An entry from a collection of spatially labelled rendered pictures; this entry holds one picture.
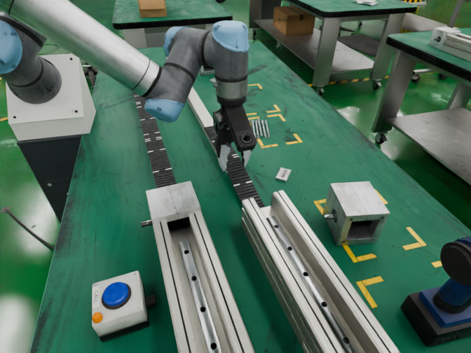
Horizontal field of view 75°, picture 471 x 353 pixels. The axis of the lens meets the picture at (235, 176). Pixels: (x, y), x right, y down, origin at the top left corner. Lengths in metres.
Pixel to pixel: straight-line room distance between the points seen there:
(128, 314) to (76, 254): 0.24
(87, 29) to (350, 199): 0.59
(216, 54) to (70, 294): 0.55
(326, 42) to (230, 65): 2.47
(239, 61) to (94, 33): 0.28
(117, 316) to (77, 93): 0.78
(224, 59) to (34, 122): 0.70
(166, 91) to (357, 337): 0.56
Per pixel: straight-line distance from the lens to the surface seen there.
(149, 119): 1.09
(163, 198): 0.66
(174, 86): 0.67
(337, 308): 0.58
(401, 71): 2.42
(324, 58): 3.16
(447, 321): 0.62
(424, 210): 0.88
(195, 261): 0.61
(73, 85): 1.16
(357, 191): 0.71
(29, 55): 1.04
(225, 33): 0.67
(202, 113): 1.10
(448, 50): 2.15
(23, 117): 1.18
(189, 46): 0.72
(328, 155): 0.97
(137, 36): 2.72
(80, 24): 0.64
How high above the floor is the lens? 1.32
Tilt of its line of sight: 39 degrees down
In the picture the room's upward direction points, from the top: straight up
